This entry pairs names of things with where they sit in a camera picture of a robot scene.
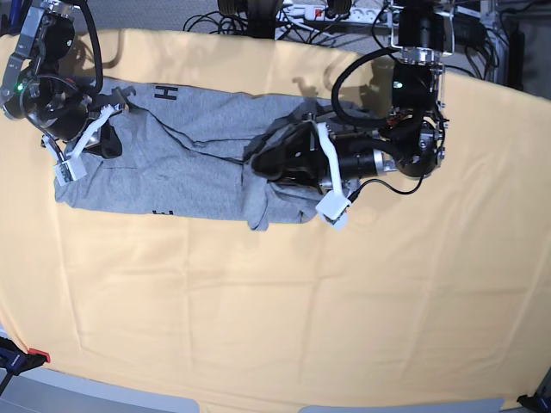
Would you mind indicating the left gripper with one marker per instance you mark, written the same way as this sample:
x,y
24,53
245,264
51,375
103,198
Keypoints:
x,y
299,160

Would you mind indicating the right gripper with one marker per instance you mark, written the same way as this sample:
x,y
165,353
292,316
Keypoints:
x,y
66,114

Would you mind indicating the grey t-shirt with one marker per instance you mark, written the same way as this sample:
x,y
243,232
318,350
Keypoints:
x,y
187,151

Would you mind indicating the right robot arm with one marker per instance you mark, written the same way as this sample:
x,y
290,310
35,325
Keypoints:
x,y
46,34

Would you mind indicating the white power strip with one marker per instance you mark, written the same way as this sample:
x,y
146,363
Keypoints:
x,y
319,14

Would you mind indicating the yellow table cloth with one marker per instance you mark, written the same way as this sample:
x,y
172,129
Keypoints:
x,y
440,296

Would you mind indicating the blue clamp with red tip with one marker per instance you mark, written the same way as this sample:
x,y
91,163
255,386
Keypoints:
x,y
14,361

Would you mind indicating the blue clamp right corner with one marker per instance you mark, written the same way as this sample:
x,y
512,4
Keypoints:
x,y
537,403

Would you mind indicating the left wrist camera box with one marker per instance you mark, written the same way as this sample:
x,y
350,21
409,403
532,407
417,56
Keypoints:
x,y
332,208

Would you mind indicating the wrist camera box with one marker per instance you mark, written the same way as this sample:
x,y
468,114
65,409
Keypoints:
x,y
332,208
70,170

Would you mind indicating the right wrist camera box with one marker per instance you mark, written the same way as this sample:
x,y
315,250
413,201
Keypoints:
x,y
70,170

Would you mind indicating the black robot base post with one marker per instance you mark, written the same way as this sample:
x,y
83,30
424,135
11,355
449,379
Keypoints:
x,y
261,16

